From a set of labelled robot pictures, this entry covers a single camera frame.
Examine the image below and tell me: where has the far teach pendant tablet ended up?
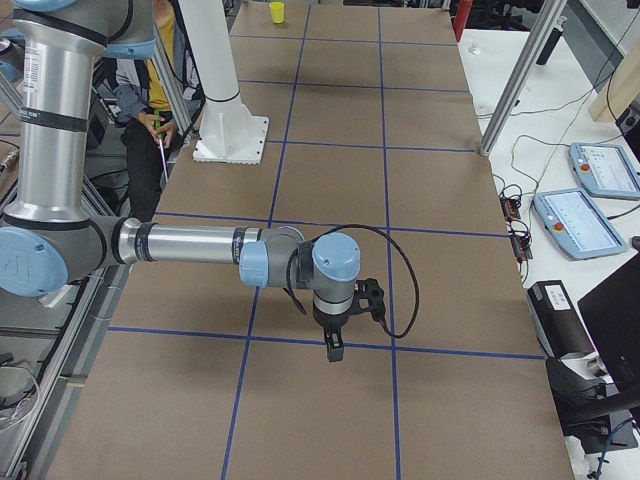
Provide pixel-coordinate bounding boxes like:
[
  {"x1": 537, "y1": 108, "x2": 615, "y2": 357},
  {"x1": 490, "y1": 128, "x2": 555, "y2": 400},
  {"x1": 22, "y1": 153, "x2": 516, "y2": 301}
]
[{"x1": 569, "y1": 143, "x2": 639, "y2": 200}]

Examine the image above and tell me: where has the yellow plastic cup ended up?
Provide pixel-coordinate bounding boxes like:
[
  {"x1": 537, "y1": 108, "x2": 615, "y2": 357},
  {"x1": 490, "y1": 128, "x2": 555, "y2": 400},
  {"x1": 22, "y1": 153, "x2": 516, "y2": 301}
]
[{"x1": 269, "y1": 1, "x2": 285, "y2": 25}]

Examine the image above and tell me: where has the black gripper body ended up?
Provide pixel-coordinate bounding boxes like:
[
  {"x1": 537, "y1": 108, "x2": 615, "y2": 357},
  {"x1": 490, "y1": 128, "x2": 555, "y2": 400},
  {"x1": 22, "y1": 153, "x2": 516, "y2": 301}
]
[{"x1": 313, "y1": 307, "x2": 349, "y2": 345}]

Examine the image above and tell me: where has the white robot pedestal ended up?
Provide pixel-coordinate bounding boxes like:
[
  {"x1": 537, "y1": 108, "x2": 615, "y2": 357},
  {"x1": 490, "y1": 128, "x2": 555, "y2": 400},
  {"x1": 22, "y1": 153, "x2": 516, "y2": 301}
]
[{"x1": 179, "y1": 0, "x2": 269, "y2": 164}]

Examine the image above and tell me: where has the aluminium frame post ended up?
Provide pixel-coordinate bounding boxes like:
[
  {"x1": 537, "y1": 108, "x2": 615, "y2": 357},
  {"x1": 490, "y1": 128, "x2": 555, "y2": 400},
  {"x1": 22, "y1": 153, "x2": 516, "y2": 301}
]
[{"x1": 478, "y1": 0, "x2": 567, "y2": 157}]

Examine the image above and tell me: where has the near teach pendant tablet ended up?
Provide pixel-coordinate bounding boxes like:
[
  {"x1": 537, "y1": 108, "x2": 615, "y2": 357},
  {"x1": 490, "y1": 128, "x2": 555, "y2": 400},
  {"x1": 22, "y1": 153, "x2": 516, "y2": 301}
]
[{"x1": 533, "y1": 188, "x2": 628, "y2": 260}]

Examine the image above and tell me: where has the black monitor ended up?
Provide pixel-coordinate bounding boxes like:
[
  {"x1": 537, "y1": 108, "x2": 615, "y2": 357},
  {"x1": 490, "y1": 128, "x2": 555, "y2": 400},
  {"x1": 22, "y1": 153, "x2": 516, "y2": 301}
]
[{"x1": 578, "y1": 254, "x2": 639, "y2": 390}]

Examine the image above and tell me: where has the black box with label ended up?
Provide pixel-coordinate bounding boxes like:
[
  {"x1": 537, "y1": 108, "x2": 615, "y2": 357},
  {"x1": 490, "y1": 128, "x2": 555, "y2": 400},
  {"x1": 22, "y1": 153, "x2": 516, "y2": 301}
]
[{"x1": 527, "y1": 280, "x2": 595, "y2": 359}]

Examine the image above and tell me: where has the teach pendant tablet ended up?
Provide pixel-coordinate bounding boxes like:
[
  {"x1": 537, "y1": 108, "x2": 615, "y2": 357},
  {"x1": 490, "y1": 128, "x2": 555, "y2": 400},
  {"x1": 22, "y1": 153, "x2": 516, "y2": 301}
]
[
  {"x1": 533, "y1": 188, "x2": 628, "y2": 260},
  {"x1": 569, "y1": 143, "x2": 639, "y2": 200}
]

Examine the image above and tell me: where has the small electronics board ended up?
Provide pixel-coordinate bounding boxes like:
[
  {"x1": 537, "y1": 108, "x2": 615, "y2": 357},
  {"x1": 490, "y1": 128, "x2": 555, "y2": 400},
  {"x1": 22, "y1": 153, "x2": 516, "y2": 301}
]
[{"x1": 500, "y1": 195, "x2": 533, "y2": 263}]

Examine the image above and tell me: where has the person's hand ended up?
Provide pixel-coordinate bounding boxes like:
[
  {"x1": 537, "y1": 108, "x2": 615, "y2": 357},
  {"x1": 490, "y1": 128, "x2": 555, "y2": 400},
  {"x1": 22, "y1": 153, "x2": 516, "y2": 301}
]
[{"x1": 137, "y1": 111, "x2": 178, "y2": 149}]

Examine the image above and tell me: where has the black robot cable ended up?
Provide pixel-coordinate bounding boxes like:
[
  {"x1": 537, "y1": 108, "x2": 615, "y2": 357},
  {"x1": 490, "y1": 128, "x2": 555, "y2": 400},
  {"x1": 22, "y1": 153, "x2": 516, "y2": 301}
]
[{"x1": 285, "y1": 223, "x2": 421, "y2": 340}]

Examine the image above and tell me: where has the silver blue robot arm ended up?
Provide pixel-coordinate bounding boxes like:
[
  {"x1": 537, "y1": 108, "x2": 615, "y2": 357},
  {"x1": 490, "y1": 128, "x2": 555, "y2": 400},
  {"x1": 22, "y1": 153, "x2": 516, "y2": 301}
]
[{"x1": 1, "y1": 1, "x2": 360, "y2": 362}]

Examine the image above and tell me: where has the brown paper table mat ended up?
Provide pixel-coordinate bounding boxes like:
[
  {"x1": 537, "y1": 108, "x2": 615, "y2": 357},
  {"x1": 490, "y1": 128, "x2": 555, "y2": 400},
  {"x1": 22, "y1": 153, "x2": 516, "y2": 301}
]
[{"x1": 48, "y1": 3, "x2": 572, "y2": 479}]

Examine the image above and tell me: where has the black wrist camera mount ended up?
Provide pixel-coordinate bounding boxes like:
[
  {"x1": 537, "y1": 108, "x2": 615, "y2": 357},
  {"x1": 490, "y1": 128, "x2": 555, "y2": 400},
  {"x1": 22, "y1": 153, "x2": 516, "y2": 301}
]
[{"x1": 349, "y1": 278, "x2": 386, "y2": 324}]

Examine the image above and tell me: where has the green handled pink stick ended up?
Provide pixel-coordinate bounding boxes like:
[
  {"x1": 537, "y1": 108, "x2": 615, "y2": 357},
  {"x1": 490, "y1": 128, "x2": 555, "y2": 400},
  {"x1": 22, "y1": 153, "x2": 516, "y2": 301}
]
[{"x1": 153, "y1": 109, "x2": 169, "y2": 183}]

